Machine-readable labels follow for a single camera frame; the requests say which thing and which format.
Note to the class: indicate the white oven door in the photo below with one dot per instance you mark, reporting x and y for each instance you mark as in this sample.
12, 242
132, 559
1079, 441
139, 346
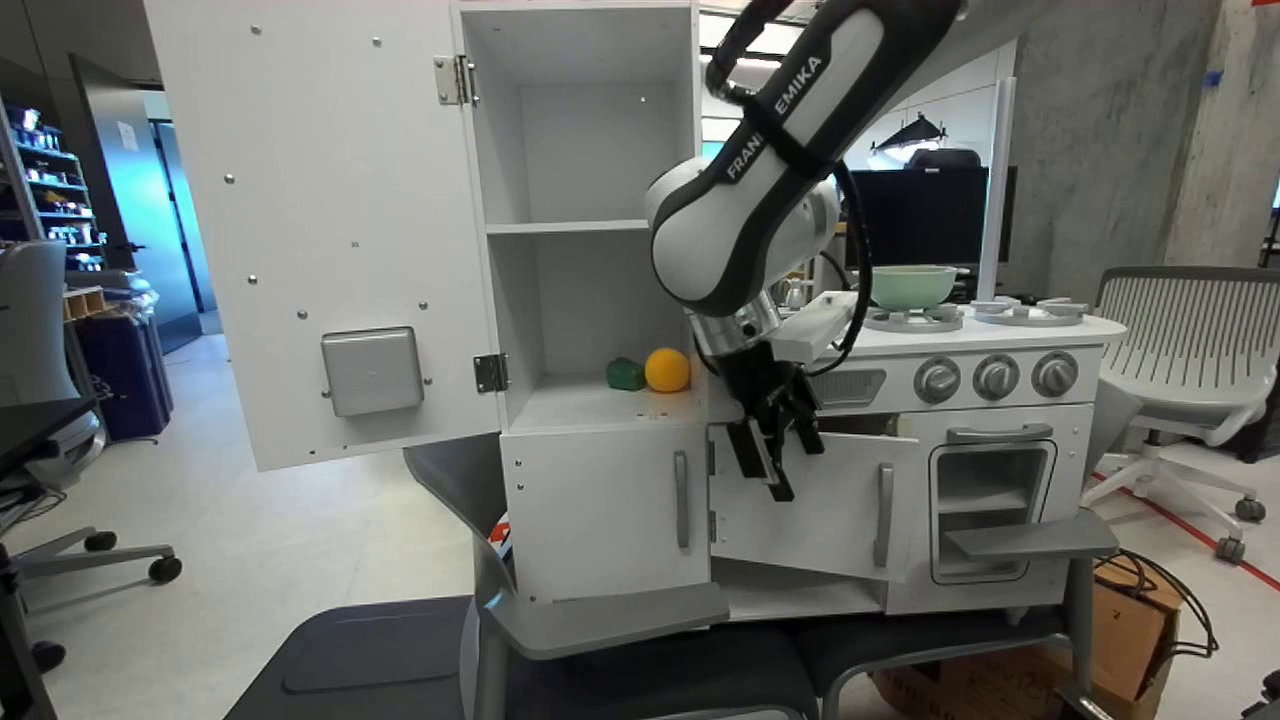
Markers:
940, 535

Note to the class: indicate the black monitor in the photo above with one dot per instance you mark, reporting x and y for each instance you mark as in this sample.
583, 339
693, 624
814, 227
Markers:
923, 223

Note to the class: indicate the grey stove knob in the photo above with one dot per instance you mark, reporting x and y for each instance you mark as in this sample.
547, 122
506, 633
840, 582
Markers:
1055, 375
995, 379
936, 380

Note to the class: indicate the wide white cabinet door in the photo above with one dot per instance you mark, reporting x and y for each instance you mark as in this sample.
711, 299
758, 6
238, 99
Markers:
585, 515

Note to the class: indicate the navy suitcase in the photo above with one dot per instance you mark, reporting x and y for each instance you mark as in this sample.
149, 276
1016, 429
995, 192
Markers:
125, 375

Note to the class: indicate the cardboard box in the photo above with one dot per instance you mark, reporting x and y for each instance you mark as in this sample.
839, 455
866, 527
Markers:
1124, 633

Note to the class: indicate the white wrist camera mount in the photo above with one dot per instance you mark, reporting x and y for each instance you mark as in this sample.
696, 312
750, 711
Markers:
822, 328

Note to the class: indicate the storage shelf rack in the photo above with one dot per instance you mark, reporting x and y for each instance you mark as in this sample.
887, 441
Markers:
52, 184

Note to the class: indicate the grey door latch box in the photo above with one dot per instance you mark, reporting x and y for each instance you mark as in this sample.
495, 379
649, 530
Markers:
370, 375

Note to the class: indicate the white toy kitchen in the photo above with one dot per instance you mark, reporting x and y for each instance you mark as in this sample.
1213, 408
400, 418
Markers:
600, 163

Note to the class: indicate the grey burner grate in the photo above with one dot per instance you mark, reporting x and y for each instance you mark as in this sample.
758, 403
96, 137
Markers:
1061, 308
887, 323

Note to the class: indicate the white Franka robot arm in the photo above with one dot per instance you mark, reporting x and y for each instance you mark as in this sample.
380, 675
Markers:
721, 242

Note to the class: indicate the tall white cabinet door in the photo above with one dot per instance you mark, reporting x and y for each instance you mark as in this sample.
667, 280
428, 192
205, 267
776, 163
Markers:
334, 173

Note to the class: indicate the white mesh office chair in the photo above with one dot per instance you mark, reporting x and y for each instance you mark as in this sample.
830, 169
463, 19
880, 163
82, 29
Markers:
1184, 335

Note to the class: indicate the mint green bowl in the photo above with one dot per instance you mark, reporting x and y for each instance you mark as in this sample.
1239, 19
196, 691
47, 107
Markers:
918, 284

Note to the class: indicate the grey office chair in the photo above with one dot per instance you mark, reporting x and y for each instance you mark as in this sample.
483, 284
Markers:
33, 323

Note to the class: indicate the dark green toy ball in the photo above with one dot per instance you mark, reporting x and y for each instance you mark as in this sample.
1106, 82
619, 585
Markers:
623, 375

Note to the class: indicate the black floor mat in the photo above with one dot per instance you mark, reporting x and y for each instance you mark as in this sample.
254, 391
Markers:
347, 665

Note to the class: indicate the yellow toy ball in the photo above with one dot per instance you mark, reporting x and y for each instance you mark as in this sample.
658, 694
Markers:
667, 369

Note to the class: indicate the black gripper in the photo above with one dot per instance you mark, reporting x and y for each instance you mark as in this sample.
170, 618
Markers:
753, 367

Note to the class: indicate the small white cabinet door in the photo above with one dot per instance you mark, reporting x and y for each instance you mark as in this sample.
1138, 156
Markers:
840, 507

